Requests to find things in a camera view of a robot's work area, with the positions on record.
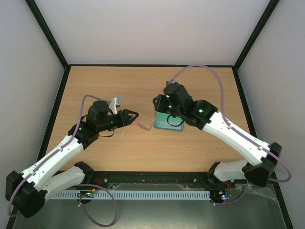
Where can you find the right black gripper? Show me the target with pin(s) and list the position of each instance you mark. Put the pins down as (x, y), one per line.
(160, 103)

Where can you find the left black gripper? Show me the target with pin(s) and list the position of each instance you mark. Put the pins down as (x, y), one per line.
(125, 120)

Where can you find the pink sunglasses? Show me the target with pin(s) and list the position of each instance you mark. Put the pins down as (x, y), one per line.
(144, 122)

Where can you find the grey glasses case green lining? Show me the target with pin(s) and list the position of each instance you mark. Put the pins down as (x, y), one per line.
(170, 119)

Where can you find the light blue cleaning cloth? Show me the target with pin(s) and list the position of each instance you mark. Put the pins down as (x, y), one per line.
(163, 124)

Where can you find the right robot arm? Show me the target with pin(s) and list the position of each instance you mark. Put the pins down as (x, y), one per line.
(260, 158)

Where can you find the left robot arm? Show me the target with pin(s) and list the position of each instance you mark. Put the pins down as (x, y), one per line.
(30, 189)

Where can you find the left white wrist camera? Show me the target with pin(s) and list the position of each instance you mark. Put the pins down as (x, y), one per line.
(115, 103)

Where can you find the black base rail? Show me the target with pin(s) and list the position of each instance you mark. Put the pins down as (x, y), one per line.
(203, 180)

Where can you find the light blue slotted cable duct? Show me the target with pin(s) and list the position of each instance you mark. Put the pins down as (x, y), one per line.
(135, 195)

